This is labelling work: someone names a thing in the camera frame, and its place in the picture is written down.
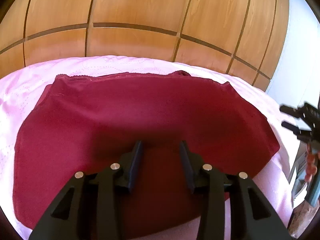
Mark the dark red cloth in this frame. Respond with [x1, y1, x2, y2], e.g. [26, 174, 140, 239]
[13, 72, 279, 238]

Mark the pink dotted bedsheet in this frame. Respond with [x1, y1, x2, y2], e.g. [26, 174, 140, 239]
[1, 56, 298, 239]

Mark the right hand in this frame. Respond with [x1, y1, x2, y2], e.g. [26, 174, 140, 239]
[304, 144, 319, 183]

